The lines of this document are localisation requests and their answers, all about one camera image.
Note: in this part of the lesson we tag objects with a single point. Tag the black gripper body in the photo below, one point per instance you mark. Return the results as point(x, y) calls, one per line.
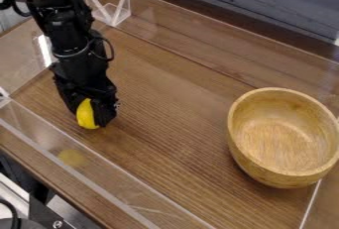
point(83, 69)

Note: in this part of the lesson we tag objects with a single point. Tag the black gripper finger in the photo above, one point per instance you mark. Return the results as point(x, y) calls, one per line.
point(104, 106)
point(72, 96)

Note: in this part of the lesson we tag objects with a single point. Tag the yellow lemon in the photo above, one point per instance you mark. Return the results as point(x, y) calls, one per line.
point(84, 115)

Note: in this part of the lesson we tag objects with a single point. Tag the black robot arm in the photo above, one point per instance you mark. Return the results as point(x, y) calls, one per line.
point(64, 21)

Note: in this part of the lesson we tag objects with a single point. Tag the brown wooden bowl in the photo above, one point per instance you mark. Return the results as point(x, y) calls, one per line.
point(283, 137)

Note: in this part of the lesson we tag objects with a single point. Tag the clear acrylic corner bracket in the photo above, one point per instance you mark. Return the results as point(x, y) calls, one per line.
point(112, 14)

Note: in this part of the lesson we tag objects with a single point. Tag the clear acrylic enclosure wall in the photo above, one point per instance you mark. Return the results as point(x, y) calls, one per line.
point(155, 170)

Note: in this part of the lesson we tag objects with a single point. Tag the black metal table frame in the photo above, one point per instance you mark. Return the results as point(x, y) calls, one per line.
point(30, 206)

